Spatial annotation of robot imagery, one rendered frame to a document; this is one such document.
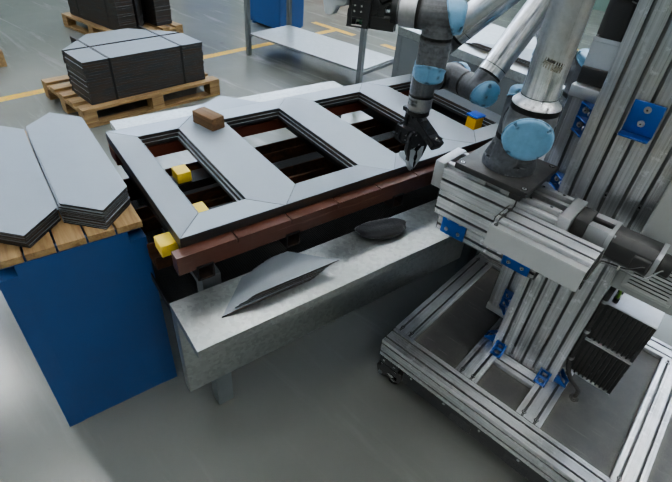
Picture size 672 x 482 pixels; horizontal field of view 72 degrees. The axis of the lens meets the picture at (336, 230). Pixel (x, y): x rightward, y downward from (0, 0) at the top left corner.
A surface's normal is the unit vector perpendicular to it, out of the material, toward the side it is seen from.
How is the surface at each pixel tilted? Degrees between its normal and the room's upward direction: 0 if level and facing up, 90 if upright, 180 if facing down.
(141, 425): 0
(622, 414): 0
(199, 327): 0
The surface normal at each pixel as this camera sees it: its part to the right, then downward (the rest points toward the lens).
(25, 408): 0.07, -0.79
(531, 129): -0.30, 0.66
